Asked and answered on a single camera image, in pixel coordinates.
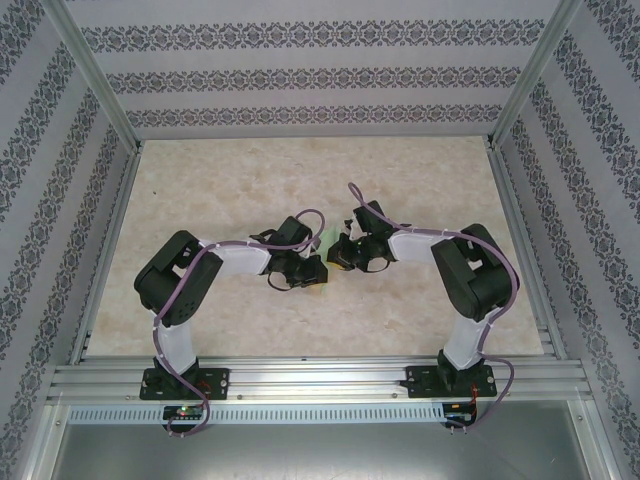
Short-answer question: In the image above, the grey metal panel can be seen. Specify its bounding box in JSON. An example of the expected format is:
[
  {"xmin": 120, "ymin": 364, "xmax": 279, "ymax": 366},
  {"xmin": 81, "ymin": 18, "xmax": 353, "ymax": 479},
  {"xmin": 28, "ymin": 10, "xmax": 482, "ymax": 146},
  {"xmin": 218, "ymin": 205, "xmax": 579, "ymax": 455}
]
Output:
[{"xmin": 42, "ymin": 399, "xmax": 619, "ymax": 480}]

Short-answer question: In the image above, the light green paper sheet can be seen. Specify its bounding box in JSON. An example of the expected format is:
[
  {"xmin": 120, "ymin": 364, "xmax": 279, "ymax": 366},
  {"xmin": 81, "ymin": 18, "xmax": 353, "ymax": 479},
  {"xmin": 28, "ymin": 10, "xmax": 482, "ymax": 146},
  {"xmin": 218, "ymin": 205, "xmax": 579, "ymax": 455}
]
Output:
[{"xmin": 317, "ymin": 225, "xmax": 343, "ymax": 264}]

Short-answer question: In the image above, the aluminium side rail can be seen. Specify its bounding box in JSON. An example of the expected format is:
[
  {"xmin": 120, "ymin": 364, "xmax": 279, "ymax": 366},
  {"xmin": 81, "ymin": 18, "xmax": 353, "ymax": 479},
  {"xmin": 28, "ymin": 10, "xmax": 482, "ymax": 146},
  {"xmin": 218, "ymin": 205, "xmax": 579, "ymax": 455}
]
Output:
[
  {"xmin": 67, "ymin": 142, "xmax": 146, "ymax": 364},
  {"xmin": 483, "ymin": 139, "xmax": 569, "ymax": 361}
]

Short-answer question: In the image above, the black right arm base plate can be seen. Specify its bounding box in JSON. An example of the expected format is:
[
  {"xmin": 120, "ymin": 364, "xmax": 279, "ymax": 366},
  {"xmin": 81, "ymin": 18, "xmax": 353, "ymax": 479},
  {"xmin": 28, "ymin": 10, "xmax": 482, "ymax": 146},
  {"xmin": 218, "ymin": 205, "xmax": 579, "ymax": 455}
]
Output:
[{"xmin": 405, "ymin": 364, "xmax": 497, "ymax": 400}]

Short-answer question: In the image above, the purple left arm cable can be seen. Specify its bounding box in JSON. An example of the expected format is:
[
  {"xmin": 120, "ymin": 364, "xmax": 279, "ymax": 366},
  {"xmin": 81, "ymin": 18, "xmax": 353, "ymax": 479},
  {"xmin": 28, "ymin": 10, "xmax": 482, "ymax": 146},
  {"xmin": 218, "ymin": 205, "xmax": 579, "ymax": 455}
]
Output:
[{"xmin": 152, "ymin": 208, "xmax": 331, "ymax": 440}]

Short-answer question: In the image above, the aluminium mounting rail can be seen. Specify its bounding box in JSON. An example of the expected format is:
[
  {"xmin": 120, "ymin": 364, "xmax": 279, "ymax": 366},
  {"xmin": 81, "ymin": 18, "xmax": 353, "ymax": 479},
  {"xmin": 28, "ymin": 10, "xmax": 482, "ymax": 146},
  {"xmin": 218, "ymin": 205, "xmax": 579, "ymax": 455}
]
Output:
[{"xmin": 47, "ymin": 353, "xmax": 594, "ymax": 402}]

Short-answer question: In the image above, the small circuit board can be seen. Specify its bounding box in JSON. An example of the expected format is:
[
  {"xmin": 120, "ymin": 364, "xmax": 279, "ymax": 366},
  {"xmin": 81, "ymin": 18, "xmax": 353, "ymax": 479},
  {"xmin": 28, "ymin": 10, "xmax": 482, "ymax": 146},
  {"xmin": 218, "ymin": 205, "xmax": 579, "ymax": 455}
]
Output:
[
  {"xmin": 445, "ymin": 402, "xmax": 477, "ymax": 422},
  {"xmin": 162, "ymin": 404, "xmax": 205, "ymax": 421}
]

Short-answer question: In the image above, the aluminium frame post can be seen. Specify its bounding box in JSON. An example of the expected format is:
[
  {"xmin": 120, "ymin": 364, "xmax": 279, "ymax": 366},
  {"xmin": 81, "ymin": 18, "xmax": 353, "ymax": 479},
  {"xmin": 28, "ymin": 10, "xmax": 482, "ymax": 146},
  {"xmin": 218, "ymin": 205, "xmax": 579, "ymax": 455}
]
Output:
[
  {"xmin": 487, "ymin": 0, "xmax": 586, "ymax": 151},
  {"xmin": 45, "ymin": 0, "xmax": 144, "ymax": 154}
]

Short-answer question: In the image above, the slotted grey cable duct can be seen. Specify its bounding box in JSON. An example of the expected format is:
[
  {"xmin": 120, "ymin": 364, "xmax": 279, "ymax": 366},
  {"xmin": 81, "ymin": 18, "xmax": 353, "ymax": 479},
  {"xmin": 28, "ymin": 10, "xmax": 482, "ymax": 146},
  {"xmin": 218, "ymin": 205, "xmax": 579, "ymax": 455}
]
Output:
[{"xmin": 67, "ymin": 402, "xmax": 447, "ymax": 427}]

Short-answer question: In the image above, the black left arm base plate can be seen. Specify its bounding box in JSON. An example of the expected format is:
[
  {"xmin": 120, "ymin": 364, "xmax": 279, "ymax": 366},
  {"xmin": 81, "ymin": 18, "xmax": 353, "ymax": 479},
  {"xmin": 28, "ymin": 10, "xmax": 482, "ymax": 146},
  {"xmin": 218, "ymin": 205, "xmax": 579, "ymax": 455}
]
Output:
[{"xmin": 141, "ymin": 367, "xmax": 231, "ymax": 401}]

